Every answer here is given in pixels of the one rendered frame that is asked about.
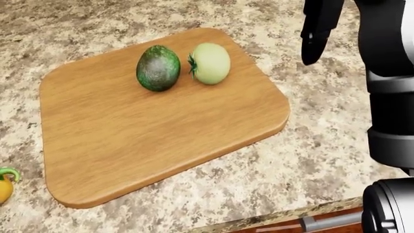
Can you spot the wooden cutting board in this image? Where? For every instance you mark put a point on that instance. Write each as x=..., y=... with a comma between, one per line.
x=145, y=136

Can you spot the brown wooden cabinet front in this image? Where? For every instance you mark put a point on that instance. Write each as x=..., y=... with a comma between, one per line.
x=291, y=222

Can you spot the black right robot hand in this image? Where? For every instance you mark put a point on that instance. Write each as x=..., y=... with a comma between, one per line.
x=318, y=26

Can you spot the yellow bell pepper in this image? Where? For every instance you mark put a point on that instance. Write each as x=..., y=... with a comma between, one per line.
x=5, y=187

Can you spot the dark green avocado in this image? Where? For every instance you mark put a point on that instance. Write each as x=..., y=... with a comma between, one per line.
x=158, y=69

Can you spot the pale green tomato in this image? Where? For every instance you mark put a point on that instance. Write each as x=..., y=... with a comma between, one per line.
x=211, y=63

